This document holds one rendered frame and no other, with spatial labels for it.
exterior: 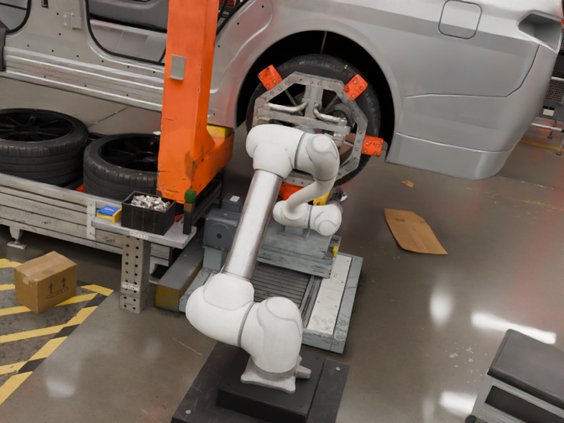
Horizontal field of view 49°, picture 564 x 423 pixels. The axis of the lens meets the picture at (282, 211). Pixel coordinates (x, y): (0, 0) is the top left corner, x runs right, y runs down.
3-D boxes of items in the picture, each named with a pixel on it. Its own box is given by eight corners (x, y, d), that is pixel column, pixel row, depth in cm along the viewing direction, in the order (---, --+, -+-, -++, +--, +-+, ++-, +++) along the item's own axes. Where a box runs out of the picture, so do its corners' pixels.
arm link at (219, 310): (235, 348, 195) (173, 327, 199) (247, 348, 210) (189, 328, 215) (307, 125, 205) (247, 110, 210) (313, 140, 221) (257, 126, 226)
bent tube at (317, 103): (350, 116, 285) (354, 94, 280) (344, 127, 267) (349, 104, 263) (313, 108, 287) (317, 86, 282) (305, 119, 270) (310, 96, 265)
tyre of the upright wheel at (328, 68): (404, 138, 315) (336, 26, 300) (403, 153, 294) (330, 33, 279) (300, 196, 341) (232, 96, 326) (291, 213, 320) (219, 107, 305)
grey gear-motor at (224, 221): (253, 244, 346) (261, 188, 331) (231, 281, 309) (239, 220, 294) (222, 237, 349) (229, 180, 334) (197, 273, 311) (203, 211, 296)
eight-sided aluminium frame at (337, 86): (352, 193, 306) (375, 86, 283) (351, 198, 300) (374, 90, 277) (248, 169, 313) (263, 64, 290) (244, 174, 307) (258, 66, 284)
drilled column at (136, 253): (148, 302, 296) (153, 226, 278) (138, 314, 287) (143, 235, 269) (128, 297, 297) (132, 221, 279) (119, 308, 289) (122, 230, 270)
